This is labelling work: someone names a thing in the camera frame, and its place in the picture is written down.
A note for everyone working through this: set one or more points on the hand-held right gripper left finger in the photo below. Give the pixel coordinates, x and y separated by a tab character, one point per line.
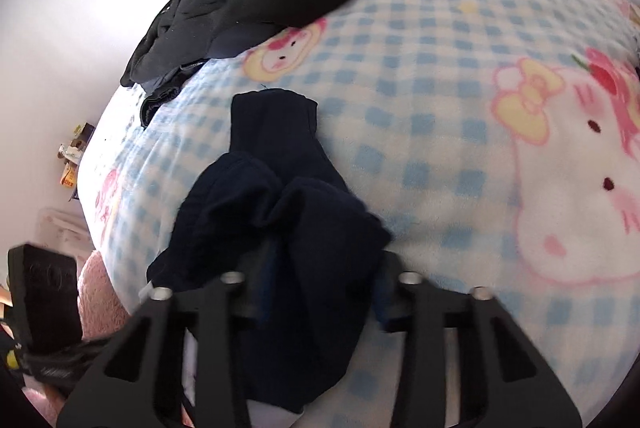
235	300

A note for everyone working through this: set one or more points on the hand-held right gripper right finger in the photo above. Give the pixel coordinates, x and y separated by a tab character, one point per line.
395	303

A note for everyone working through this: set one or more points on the navy white-striped garment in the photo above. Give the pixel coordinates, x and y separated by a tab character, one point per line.
300	233

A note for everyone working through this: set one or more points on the cluttered side table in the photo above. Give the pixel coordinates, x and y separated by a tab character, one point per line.
75	153

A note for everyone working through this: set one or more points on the printed checked blanket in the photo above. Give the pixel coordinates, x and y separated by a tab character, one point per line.
450	108

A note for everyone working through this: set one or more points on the dark grey garment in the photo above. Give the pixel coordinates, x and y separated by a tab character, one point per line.
165	91

